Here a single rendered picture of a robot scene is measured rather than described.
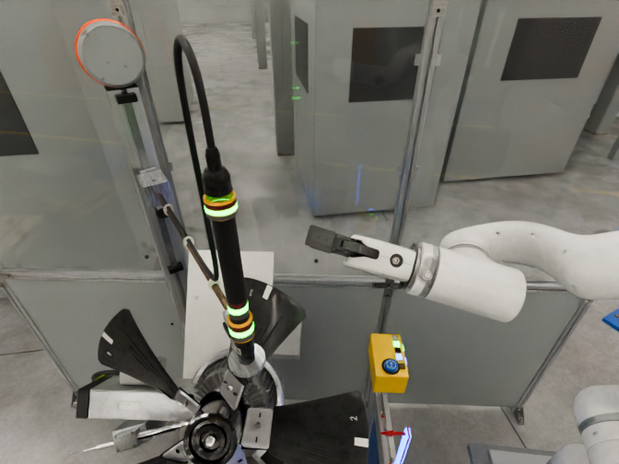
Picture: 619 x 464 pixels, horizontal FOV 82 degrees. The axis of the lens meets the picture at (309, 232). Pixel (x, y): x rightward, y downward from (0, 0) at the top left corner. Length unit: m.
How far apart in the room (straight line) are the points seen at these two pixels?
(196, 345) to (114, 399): 0.24
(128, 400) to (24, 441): 1.60
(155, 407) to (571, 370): 2.50
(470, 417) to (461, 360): 0.50
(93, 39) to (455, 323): 1.68
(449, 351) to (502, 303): 1.40
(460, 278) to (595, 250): 0.17
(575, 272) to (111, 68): 1.07
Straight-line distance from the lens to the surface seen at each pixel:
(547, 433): 2.61
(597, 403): 0.97
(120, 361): 1.04
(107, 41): 1.11
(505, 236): 0.65
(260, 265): 1.10
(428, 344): 1.91
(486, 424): 2.48
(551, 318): 1.97
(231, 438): 0.91
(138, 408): 1.15
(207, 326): 1.15
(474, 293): 0.57
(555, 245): 0.61
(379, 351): 1.22
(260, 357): 0.73
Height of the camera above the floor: 2.04
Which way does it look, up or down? 36 degrees down
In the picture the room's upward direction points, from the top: straight up
